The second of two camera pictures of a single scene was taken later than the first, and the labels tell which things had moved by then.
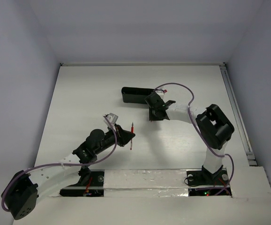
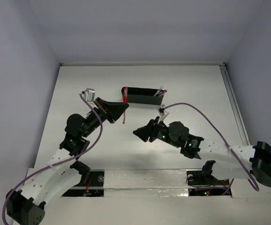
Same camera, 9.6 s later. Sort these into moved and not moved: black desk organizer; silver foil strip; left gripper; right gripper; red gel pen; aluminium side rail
Moved: right gripper; left gripper; red gel pen
Not moved: silver foil strip; aluminium side rail; black desk organizer
